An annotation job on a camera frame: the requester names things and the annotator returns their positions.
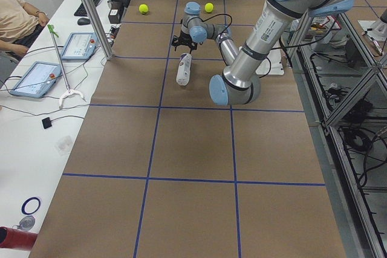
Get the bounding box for aluminium frame rack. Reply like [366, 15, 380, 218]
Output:
[280, 0, 386, 257]

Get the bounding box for black keyboard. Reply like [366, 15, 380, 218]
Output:
[73, 0, 107, 18]

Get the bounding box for black box with label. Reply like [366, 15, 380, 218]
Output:
[108, 1, 124, 24]

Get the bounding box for reacher grabber tool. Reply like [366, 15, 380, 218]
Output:
[47, 24, 85, 109]

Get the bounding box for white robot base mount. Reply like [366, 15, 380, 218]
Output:
[256, 50, 284, 76]

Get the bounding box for blue tape grid lines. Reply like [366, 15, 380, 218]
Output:
[50, 0, 326, 257]

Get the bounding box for silver tape roll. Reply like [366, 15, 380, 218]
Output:
[17, 215, 36, 231]

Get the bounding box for aluminium frame post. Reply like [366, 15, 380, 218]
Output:
[81, 0, 113, 60]

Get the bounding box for black computer mouse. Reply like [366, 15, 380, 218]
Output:
[77, 18, 91, 26]

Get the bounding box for seated person beige shirt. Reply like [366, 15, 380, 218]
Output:
[1, 0, 50, 60]

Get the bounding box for small black square device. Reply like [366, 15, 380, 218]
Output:
[42, 117, 52, 129]

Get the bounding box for teach pendant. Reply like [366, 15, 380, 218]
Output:
[60, 32, 99, 61]
[10, 61, 62, 98]

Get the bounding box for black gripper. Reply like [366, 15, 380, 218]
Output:
[172, 31, 197, 54]

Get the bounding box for yellow tennis ball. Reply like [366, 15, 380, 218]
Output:
[138, 4, 149, 15]
[204, 2, 214, 13]

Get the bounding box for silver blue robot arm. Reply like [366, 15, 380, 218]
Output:
[171, 0, 354, 106]

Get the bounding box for red cylinder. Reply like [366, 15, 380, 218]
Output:
[1, 227, 37, 251]

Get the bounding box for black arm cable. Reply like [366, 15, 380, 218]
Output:
[201, 13, 333, 56]

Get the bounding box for teach pendant far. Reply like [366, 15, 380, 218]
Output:
[60, 32, 99, 61]

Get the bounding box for blue tape roll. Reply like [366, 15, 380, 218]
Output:
[21, 196, 41, 216]

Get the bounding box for teach pendant near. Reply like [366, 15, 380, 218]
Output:
[10, 61, 62, 98]

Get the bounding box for clear tennis ball tube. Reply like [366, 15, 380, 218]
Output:
[176, 53, 192, 86]

